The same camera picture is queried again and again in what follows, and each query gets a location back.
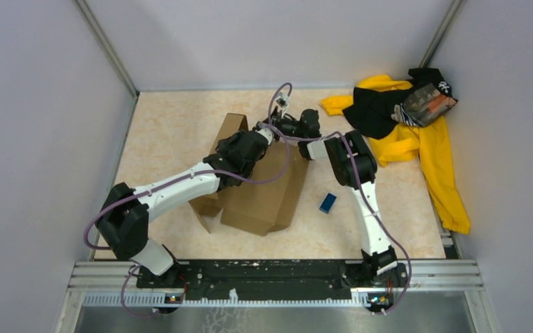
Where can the black cloth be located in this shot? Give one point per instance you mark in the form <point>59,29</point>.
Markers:
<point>371,109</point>

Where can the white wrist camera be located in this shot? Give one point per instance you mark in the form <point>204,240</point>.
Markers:
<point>266,133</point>
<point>282,101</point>

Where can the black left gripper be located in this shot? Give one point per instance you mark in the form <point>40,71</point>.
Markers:
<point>224,146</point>

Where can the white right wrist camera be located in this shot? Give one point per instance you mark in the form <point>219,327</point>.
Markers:
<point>282,101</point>

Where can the small blue block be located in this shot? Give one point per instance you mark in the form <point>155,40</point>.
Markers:
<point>327,203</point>

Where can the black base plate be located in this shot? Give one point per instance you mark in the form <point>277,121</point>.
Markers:
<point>272,279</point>

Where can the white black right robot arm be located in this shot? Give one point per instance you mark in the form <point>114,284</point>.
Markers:
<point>354,168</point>

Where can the yellow cloth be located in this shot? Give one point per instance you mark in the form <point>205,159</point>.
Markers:
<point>430,145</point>

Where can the patterned grey pouch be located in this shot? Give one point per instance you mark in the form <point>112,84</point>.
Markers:
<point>424,105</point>

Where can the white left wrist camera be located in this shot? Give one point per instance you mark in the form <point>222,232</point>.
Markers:
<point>266,133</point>

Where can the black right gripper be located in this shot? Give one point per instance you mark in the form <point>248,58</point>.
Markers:
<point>277,119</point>

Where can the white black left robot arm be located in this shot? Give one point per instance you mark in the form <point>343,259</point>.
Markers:
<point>124,220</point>

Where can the brown cardboard box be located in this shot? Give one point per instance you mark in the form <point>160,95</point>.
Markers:
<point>258,209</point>

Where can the aluminium frame rail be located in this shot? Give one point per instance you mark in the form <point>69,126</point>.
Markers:
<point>113,283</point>

